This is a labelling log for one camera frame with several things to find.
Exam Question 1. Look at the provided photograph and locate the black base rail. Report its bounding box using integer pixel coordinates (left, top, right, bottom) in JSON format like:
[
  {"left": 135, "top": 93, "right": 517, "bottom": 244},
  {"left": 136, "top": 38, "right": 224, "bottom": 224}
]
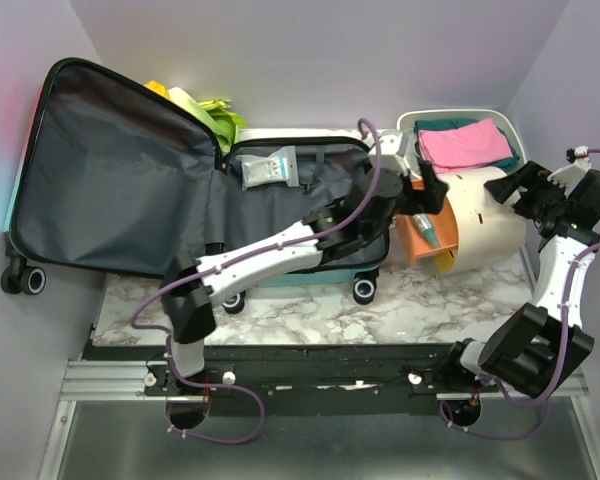
[{"left": 82, "top": 341, "right": 566, "bottom": 416}]

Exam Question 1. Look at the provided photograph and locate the white packet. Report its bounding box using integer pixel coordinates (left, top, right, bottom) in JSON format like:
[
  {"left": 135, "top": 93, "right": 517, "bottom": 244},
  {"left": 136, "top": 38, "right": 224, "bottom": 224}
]
[{"left": 237, "top": 146, "right": 300, "bottom": 191}]

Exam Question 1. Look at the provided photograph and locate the teal spray bottle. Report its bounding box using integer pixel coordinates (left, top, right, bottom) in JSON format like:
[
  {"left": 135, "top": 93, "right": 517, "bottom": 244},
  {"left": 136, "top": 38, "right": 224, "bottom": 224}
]
[{"left": 411, "top": 213, "right": 440, "bottom": 248}]

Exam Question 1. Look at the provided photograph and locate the white cylinder appliance orange lid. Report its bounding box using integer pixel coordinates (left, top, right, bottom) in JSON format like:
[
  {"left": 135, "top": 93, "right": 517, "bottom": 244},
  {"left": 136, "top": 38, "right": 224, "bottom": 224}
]
[{"left": 395, "top": 167, "right": 527, "bottom": 275}]

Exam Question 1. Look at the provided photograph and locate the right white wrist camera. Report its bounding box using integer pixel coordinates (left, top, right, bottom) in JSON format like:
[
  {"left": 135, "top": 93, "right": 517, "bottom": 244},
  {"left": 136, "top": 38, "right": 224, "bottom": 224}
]
[{"left": 548, "top": 146, "right": 591, "bottom": 189}]

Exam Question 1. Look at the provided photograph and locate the dark teal garment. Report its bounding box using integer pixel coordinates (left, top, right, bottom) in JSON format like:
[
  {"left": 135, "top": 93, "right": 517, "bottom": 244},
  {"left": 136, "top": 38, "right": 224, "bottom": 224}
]
[{"left": 413, "top": 117, "right": 522, "bottom": 174}]

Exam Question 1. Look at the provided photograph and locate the napa cabbage with yellow top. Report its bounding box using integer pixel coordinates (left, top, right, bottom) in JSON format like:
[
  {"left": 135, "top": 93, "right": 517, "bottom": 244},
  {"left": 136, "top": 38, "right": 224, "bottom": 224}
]
[{"left": 144, "top": 80, "right": 205, "bottom": 115}]

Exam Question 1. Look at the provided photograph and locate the pink and teal kids suitcase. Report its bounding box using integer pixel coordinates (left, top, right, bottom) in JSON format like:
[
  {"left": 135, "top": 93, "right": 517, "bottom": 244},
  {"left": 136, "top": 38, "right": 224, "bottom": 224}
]
[{"left": 0, "top": 58, "right": 371, "bottom": 295}]

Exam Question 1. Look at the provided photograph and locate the white rectangular plastic basin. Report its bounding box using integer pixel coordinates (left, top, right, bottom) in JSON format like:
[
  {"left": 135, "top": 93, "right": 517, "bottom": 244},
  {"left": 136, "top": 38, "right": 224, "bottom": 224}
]
[{"left": 396, "top": 108, "right": 527, "bottom": 170}]

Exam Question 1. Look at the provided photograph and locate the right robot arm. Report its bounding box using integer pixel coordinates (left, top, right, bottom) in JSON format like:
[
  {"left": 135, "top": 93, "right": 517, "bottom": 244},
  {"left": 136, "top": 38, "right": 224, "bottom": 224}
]
[{"left": 439, "top": 154, "right": 600, "bottom": 406}]

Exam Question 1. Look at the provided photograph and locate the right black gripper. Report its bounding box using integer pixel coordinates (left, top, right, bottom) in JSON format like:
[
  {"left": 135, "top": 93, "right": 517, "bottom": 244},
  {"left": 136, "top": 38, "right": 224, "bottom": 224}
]
[{"left": 483, "top": 161, "right": 569, "bottom": 223}]

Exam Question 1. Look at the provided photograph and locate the purple cloth item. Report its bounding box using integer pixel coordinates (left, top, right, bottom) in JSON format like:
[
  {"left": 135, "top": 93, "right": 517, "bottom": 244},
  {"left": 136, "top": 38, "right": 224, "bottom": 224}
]
[{"left": 422, "top": 118, "right": 514, "bottom": 174}]

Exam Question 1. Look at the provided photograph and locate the green leafy lettuce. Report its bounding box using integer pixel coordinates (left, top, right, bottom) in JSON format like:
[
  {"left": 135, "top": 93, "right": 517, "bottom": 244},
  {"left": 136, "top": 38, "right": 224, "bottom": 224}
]
[{"left": 199, "top": 98, "right": 248, "bottom": 155}]

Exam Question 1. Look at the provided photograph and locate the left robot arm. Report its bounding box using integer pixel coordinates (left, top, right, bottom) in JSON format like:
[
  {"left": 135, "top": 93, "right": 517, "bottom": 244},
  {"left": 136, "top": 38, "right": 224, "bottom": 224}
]
[{"left": 160, "top": 161, "right": 449, "bottom": 395}]

